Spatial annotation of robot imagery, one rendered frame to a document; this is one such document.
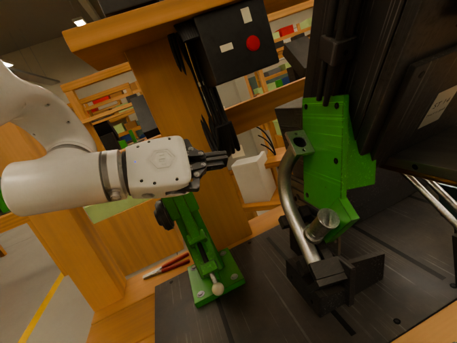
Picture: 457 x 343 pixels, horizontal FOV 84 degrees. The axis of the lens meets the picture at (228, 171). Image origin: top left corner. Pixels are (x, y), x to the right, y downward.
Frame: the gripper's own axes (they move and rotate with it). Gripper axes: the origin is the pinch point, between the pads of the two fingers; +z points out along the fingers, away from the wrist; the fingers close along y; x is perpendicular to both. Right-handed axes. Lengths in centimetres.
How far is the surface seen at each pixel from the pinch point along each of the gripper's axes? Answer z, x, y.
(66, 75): -280, 596, 819
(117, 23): -13.6, -8.7, 29.4
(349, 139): 20.6, -8.4, -5.2
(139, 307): -22, 44, -16
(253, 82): 397, 632, 755
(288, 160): 15.1, 2.3, -1.2
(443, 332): 27.6, 2.8, -34.9
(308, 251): 15.4, 9.9, -17.7
